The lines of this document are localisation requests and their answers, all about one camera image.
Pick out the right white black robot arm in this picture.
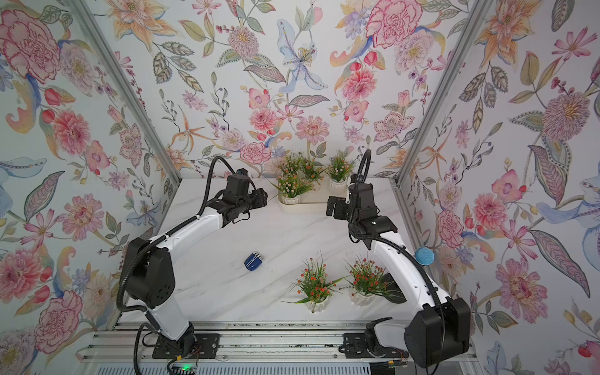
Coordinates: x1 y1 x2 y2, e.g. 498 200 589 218
326 151 470 373

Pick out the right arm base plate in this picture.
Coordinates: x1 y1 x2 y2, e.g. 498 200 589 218
338 317 409 359

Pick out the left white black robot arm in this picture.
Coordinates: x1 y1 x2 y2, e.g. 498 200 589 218
116 169 268 374

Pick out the potted plant red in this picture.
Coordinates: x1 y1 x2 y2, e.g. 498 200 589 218
347 258 406 307
284 253 345 314

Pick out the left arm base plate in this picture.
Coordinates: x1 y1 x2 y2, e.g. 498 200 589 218
152 334 220 359

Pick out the aluminium rail frame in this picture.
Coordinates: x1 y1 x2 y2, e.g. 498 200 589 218
77 320 484 375

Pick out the potted plant pink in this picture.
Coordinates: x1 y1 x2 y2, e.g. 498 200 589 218
273 171 313 205

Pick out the cream plastic storage box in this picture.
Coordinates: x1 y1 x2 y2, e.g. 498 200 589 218
277 174 351 214

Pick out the small blue object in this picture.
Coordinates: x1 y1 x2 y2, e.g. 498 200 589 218
244 252 263 272

